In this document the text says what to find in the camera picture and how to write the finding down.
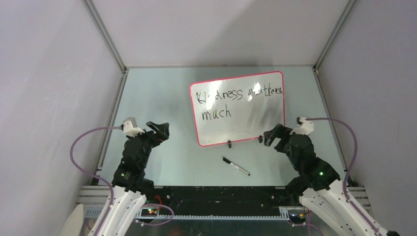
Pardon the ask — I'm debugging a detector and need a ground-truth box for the purple cable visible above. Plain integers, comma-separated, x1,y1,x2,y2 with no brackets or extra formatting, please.
306,118,382,236
70,126,175,236

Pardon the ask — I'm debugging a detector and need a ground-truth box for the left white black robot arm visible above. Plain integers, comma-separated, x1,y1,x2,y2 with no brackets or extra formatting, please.
89,118,170,236

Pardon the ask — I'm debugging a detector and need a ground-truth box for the white object at corner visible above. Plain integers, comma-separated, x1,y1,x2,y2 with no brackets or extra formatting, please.
60,204,85,236

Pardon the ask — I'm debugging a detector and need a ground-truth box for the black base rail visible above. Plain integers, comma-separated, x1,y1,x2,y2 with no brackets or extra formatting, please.
154,186,301,217

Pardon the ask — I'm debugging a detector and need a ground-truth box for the circuit board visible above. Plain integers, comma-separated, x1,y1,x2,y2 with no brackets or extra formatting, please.
289,213,308,224
141,208,159,217

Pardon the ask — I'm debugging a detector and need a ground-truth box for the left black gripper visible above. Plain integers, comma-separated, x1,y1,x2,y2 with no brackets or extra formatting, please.
126,121,169,168

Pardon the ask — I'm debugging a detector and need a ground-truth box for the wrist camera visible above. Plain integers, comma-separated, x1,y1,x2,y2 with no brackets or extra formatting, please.
121,117,145,137
290,117,315,136

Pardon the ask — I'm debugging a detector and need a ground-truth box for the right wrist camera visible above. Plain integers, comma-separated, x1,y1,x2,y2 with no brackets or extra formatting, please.
290,117,315,136

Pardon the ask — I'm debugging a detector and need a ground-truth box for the pink framed whiteboard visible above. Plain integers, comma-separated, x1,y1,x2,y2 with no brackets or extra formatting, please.
189,71,286,147

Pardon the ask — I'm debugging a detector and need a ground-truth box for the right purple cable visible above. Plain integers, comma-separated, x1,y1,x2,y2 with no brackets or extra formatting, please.
306,118,382,236

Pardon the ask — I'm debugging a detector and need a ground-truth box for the wire whiteboard stand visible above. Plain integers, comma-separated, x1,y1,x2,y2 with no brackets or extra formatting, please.
227,135,264,148

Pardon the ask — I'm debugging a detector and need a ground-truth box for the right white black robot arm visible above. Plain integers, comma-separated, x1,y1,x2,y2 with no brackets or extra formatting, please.
263,121,398,236

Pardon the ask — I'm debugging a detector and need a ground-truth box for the right circuit board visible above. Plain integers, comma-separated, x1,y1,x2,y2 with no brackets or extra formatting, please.
289,213,308,224

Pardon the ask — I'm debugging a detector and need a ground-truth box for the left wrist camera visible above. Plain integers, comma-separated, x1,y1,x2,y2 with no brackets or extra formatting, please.
121,117,145,137

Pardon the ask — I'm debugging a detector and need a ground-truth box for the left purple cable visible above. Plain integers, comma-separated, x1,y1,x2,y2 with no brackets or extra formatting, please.
70,126,175,236

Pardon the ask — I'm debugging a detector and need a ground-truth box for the left circuit board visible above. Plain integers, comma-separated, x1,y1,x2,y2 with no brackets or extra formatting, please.
141,208,159,217

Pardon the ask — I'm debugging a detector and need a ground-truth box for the white whiteboard marker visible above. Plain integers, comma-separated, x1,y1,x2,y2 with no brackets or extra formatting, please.
229,161,251,176

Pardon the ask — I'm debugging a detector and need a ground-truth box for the aluminium frame profile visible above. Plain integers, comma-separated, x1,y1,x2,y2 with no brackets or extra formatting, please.
75,185,110,208

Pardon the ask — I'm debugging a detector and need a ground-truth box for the black marker cap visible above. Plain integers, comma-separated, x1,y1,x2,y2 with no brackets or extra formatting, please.
223,157,231,164

